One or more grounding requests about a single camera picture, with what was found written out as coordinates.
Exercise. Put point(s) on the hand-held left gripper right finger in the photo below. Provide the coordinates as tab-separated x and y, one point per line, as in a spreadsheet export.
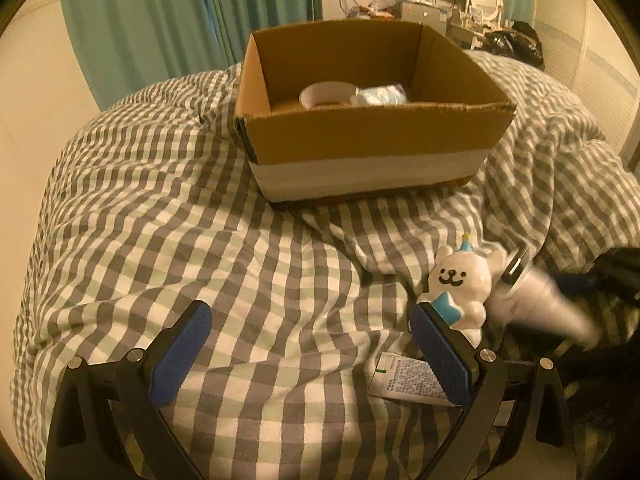
445	355

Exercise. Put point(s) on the white desk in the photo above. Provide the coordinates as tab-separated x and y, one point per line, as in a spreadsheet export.
450	22

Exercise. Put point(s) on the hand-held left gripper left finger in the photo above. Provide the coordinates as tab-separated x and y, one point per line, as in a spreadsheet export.
180	350

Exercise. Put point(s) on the checkered blanket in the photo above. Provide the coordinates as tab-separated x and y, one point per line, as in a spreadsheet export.
280	270

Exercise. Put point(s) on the white wardrobe door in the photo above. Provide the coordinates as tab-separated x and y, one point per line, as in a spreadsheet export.
582	50

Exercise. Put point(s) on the white bowl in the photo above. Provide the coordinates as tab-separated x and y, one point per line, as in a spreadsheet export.
325	95

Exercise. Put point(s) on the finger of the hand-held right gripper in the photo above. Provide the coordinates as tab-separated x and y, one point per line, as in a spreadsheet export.
580	282

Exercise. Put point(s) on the teal curtain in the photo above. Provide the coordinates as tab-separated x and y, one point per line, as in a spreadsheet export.
175	15

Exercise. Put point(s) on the cardboard box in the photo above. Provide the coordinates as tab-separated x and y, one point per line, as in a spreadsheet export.
370	120

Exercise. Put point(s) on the black bag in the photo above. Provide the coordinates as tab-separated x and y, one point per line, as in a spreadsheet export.
515	42

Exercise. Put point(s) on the white bear toy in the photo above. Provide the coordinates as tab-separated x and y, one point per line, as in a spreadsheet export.
462	287

